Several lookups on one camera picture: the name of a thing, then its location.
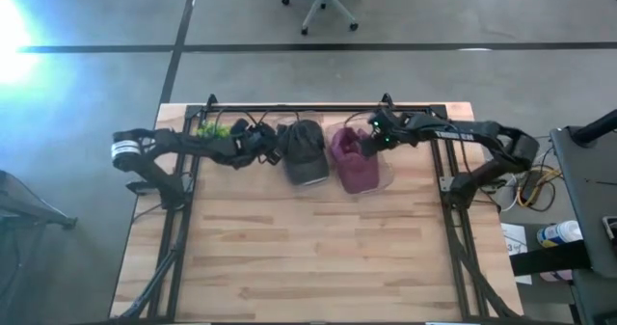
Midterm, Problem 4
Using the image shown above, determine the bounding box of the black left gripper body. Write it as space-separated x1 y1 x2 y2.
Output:
226 118 279 170

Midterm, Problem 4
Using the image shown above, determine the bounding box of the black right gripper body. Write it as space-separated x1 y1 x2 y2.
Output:
369 108 411 146

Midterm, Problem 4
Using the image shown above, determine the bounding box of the maroon baseball cap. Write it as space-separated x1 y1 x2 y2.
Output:
329 125 382 195

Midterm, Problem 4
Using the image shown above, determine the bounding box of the dark grey baseball cap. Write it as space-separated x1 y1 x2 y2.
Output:
277 119 332 187

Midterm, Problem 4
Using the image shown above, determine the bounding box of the clear plastic bin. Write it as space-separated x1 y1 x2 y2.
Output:
269 110 334 191
325 115 396 196

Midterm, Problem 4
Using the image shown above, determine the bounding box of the green plant in white pot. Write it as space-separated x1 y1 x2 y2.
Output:
195 121 232 141

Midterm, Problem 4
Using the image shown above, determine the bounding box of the black power adapter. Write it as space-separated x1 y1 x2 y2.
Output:
523 170 546 201

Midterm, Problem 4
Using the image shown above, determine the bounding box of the white paper sheet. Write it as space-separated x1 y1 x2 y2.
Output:
499 222 534 286

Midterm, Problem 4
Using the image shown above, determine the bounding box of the white blue wipes canister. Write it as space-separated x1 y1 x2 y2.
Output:
536 219 584 249

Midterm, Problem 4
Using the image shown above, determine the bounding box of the black pole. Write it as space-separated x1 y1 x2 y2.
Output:
571 108 617 147

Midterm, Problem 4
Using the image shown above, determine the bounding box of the grey side desk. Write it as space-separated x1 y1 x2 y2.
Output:
549 124 617 325

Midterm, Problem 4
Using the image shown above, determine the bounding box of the dark grey stand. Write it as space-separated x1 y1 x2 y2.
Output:
0 169 79 232

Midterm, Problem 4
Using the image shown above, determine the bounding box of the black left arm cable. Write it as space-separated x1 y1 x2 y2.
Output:
214 106 300 126

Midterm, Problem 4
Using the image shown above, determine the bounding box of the black aluminium table frame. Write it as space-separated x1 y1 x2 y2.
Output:
118 93 522 325

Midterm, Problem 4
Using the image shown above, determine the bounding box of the white cable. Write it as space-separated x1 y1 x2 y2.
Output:
496 146 553 213

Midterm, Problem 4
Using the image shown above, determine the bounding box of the yellow cable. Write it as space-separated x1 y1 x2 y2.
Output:
515 166 564 209

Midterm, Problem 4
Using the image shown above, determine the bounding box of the black strap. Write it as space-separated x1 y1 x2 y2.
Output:
509 240 593 277

